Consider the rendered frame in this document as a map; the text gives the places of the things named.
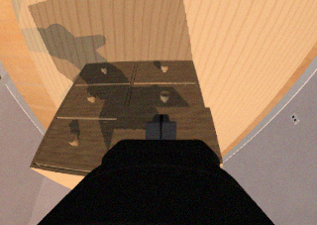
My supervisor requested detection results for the brown wooden chest of drawers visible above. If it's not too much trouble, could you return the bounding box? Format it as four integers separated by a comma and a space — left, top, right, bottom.
30, 60, 205, 189

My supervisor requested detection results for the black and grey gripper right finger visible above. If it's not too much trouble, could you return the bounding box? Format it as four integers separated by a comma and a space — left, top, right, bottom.
161, 114, 176, 140

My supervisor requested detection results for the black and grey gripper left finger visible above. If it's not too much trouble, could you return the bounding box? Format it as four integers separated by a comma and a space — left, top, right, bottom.
146, 114, 161, 140

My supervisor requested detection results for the brown wooden drawer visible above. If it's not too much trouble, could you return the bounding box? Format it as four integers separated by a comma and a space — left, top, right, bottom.
109, 107, 223, 165
75, 62, 136, 86
35, 121, 115, 173
56, 86, 130, 120
129, 85, 201, 107
134, 61, 196, 84

